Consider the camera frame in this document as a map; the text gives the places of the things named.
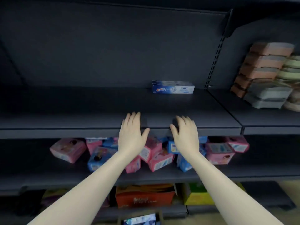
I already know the blue white toothpaste box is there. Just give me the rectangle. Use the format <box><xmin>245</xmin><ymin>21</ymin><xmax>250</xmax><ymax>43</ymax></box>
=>
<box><xmin>152</xmin><ymin>80</ymin><xmax>195</xmax><ymax>94</ymax></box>

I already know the person's right hand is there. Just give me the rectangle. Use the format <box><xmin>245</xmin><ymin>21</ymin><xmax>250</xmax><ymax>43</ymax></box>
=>
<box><xmin>170</xmin><ymin>116</ymin><xmax>200</xmax><ymax>156</ymax></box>

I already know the pile of pink blue boxes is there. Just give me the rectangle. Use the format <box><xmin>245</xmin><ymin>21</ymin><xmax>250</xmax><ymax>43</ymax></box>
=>
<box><xmin>49</xmin><ymin>136</ymin><xmax>250</xmax><ymax>174</ymax></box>

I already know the yellow packet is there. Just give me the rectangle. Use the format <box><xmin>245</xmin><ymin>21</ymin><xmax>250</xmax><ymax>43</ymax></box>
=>
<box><xmin>42</xmin><ymin>188</ymin><xmax>71</xmax><ymax>205</ymax></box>

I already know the grey lunch box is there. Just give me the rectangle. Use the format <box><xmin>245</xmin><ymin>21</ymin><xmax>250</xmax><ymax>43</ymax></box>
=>
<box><xmin>243</xmin><ymin>80</ymin><xmax>294</xmax><ymax>109</ymax></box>

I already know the slotted dark shelf upright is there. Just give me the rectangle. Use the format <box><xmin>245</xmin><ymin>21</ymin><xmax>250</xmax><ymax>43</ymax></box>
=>
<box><xmin>204</xmin><ymin>36</ymin><xmax>226</xmax><ymax>91</ymax></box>

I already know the yellow green box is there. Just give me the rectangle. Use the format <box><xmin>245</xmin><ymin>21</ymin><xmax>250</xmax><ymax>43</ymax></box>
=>
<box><xmin>183</xmin><ymin>182</ymin><xmax>215</xmax><ymax>206</ymax></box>

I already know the beige lunch box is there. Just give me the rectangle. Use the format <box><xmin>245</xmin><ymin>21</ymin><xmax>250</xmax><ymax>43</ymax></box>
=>
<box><xmin>283</xmin><ymin>88</ymin><xmax>300</xmax><ymax>112</ymax></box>

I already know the dark grey shelf board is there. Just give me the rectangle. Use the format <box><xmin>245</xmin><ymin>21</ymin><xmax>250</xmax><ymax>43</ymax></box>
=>
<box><xmin>0</xmin><ymin>138</ymin><xmax>300</xmax><ymax>193</ymax></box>
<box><xmin>207</xmin><ymin>87</ymin><xmax>300</xmax><ymax>135</ymax></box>
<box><xmin>0</xmin><ymin>86</ymin><xmax>243</xmax><ymax>140</ymax></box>

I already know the green lunch box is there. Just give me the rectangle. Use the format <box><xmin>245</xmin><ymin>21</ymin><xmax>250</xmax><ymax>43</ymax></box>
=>
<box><xmin>284</xmin><ymin>56</ymin><xmax>300</xmax><ymax>69</ymax></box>
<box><xmin>276</xmin><ymin>67</ymin><xmax>300</xmax><ymax>80</ymax></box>

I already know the orange lunch box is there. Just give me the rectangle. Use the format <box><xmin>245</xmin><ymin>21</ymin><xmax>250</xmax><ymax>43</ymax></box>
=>
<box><xmin>249</xmin><ymin>42</ymin><xmax>295</xmax><ymax>57</ymax></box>
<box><xmin>244</xmin><ymin>53</ymin><xmax>287</xmax><ymax>69</ymax></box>
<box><xmin>234</xmin><ymin>75</ymin><xmax>258</xmax><ymax>90</ymax></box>
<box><xmin>239</xmin><ymin>65</ymin><xmax>280</xmax><ymax>80</ymax></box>
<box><xmin>230</xmin><ymin>85</ymin><xmax>247</xmax><ymax>98</ymax></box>

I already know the person's right forearm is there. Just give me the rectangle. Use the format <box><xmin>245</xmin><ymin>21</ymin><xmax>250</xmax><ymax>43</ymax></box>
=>
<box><xmin>185</xmin><ymin>152</ymin><xmax>284</xmax><ymax>225</ymax></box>

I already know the person's left forearm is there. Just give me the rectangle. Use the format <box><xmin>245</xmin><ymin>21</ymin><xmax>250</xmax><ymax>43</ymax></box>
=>
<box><xmin>26</xmin><ymin>150</ymin><xmax>132</xmax><ymax>225</ymax></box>

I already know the person's left hand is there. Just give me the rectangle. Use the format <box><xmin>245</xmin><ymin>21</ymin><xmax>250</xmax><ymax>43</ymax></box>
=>
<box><xmin>118</xmin><ymin>112</ymin><xmax>150</xmax><ymax>154</ymax></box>

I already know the blue patterned packet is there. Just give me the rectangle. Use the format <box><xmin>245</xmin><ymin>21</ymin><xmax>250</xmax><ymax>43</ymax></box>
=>
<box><xmin>123</xmin><ymin>213</ymin><xmax>157</xmax><ymax>225</ymax></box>

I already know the orange cardboard carton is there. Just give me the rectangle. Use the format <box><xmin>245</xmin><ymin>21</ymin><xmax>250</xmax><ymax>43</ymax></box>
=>
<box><xmin>115</xmin><ymin>184</ymin><xmax>178</xmax><ymax>208</ymax></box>

